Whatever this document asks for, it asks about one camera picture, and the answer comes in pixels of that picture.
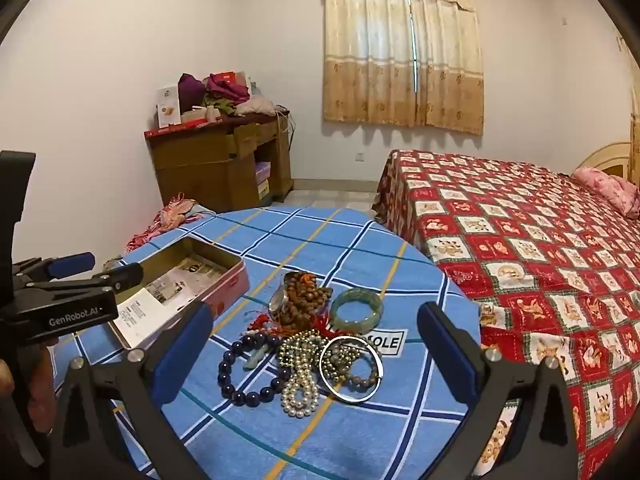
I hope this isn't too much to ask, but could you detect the dark blue bead bracelet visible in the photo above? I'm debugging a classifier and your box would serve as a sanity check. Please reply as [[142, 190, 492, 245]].
[[217, 331, 292, 409]]

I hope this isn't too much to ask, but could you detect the silver wristwatch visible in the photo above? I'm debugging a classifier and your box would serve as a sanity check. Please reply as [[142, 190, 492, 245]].
[[268, 285, 288, 322]]

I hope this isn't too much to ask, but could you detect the silver bangle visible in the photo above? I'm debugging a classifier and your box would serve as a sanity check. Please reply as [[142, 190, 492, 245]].
[[318, 336, 384, 405]]

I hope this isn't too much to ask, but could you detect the brown wooden bead mala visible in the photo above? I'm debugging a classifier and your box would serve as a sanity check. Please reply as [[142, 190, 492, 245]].
[[276, 271, 333, 334]]

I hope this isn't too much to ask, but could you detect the red tassel coin charm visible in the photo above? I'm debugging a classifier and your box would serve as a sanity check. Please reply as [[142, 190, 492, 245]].
[[245, 311, 344, 338]]

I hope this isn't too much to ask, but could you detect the green jade bangle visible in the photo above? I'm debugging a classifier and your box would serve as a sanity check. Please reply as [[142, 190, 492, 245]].
[[329, 287, 384, 335]]

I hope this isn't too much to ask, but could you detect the person's left hand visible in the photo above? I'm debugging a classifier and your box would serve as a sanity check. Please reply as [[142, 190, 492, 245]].
[[27, 338, 58, 434]]

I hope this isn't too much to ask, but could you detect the pink metal tin box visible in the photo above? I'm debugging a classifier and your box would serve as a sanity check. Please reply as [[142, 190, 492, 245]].
[[110, 236, 250, 350]]

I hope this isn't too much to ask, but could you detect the clothes pile on floor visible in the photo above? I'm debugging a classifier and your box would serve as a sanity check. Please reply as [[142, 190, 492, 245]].
[[125, 193, 214, 252]]

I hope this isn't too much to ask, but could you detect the blue plaid tablecloth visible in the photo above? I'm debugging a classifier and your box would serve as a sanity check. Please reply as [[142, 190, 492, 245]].
[[129, 205, 480, 479]]

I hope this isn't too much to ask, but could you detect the brown wooden desk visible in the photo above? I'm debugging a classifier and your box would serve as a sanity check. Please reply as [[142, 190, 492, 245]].
[[144, 110, 294, 212]]

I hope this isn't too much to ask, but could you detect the white SOLE label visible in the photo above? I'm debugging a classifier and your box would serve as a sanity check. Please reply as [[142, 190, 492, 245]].
[[366, 328, 408, 358]]

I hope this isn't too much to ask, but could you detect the red patchwork bedspread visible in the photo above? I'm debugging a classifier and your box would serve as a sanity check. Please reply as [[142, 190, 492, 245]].
[[374, 150, 639, 478]]

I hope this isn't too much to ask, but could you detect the white product box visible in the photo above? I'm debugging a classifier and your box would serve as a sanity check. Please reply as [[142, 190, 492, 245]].
[[156, 84, 181, 128]]

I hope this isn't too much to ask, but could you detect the clothes pile on desk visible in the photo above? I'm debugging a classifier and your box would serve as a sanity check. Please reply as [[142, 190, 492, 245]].
[[178, 74, 277, 117]]

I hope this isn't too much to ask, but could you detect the pink pillow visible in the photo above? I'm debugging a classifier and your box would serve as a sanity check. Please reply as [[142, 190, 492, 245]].
[[573, 167, 640, 220]]

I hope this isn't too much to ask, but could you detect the wooden headboard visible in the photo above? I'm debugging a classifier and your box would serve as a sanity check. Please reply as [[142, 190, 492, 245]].
[[578, 114, 639, 185]]

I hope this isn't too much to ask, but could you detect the beige patterned curtain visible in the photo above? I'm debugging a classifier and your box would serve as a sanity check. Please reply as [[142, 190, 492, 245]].
[[323, 0, 485, 136]]

